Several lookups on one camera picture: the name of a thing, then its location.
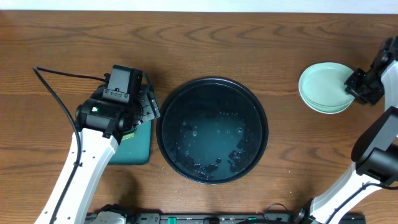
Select mint green plate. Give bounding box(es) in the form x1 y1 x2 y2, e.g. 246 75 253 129
300 91 354 114
298 62 354 108

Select green yellow sponge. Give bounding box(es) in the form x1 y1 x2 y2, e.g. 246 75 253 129
122 133 135 140

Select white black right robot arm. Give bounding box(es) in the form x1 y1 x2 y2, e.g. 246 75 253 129
295 37 397 224

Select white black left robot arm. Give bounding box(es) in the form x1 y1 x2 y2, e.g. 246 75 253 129
35 90 160 223

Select dark green rectangular tray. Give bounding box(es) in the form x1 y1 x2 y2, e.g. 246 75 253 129
108 122 152 166

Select round black tray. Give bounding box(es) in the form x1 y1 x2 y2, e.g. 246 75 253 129
156 77 269 185

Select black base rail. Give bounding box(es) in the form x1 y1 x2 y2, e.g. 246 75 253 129
85 203 367 224

